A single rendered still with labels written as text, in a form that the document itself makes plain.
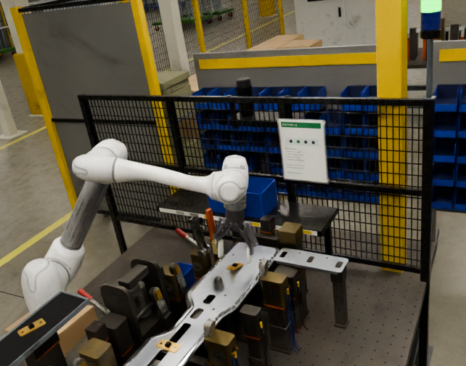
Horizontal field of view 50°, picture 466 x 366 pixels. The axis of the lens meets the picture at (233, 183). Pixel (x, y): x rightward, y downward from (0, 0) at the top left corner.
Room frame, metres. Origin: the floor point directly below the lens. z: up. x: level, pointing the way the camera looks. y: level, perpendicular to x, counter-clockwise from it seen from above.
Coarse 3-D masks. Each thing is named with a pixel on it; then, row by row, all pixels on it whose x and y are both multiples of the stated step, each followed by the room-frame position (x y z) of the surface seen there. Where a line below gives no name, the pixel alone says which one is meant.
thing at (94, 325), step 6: (90, 324) 1.38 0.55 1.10; (96, 324) 1.38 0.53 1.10; (102, 324) 1.37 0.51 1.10; (90, 330) 1.35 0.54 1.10; (96, 330) 1.34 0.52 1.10; (102, 330) 1.36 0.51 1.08; (90, 336) 1.35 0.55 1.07; (96, 336) 1.34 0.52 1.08; (102, 336) 1.35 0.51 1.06; (108, 336) 1.37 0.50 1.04; (108, 342) 1.37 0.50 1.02
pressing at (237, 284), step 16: (224, 256) 1.82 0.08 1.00; (240, 256) 1.80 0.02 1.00; (256, 256) 1.79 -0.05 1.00; (272, 256) 1.77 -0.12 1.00; (208, 272) 1.72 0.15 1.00; (224, 272) 1.71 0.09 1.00; (240, 272) 1.69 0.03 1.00; (256, 272) 1.67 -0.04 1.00; (192, 288) 1.63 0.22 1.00; (208, 288) 1.62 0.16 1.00; (224, 288) 1.60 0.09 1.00; (240, 288) 1.58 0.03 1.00; (192, 304) 1.53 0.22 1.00; (208, 304) 1.52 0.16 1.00; (224, 304) 1.50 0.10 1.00; (192, 320) 1.44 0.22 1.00; (160, 336) 1.38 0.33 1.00; (192, 336) 1.36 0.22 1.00; (144, 352) 1.32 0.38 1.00; (176, 352) 1.29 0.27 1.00; (192, 352) 1.29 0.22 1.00
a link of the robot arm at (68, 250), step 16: (112, 144) 2.02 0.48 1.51; (96, 192) 2.01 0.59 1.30; (80, 208) 2.01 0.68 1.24; (96, 208) 2.03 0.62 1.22; (80, 224) 2.01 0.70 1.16; (64, 240) 2.02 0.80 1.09; (80, 240) 2.02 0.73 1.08; (48, 256) 2.01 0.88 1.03; (64, 256) 1.99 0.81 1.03; (80, 256) 2.02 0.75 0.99
